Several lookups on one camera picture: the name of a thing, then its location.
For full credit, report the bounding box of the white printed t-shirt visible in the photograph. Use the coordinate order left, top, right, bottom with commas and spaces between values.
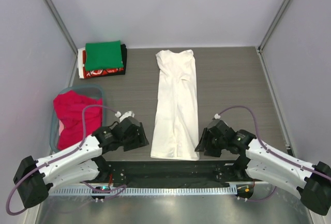
151, 50, 200, 161

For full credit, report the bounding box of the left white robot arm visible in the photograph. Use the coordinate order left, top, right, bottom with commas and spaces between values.
13, 116, 149, 208

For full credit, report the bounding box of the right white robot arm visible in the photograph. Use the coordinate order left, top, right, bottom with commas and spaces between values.
195, 120, 330, 216

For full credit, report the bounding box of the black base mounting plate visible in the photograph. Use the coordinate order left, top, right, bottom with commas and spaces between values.
89, 160, 253, 189

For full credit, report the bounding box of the grey laundry basket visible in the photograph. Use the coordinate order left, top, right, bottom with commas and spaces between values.
49, 84, 106, 153

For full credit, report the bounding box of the folded red printed t-shirt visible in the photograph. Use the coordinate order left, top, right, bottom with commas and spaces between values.
83, 52, 119, 79

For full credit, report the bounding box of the folded white t-shirt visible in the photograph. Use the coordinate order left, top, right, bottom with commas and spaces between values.
77, 47, 85, 79

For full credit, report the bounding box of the slotted grey cable duct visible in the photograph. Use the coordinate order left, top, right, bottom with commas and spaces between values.
50, 185, 237, 197

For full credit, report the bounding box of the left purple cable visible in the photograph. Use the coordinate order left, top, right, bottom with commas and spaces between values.
5, 104, 128, 215

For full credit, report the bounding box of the purple cable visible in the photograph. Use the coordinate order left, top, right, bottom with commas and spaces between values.
5, 104, 128, 215
213, 104, 331, 203

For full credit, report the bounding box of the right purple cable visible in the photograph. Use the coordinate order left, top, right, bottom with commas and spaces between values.
213, 104, 331, 203

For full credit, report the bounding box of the right aluminium corner post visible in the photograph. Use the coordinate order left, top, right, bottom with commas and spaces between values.
257, 0, 308, 53

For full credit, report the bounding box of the aluminium corner post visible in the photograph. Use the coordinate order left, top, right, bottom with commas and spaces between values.
257, 0, 308, 53
30, 0, 78, 51

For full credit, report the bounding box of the left aluminium corner post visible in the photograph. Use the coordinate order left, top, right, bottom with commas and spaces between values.
30, 0, 78, 51

